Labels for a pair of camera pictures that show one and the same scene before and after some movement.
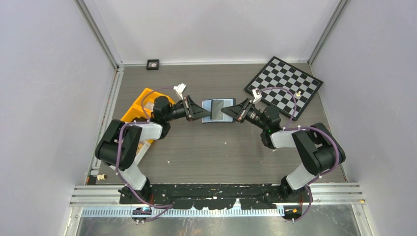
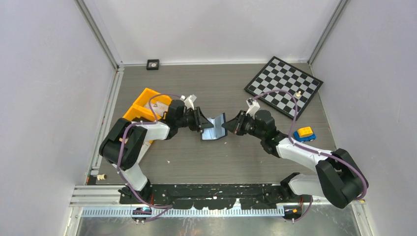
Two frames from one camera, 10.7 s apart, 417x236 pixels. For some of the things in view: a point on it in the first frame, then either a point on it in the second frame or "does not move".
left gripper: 193,110 → 200,122
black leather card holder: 207,104 → 217,132
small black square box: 152,64 does not move
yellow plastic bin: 141,108 does not move
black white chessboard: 278,73 does not move
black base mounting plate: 214,196 does not move
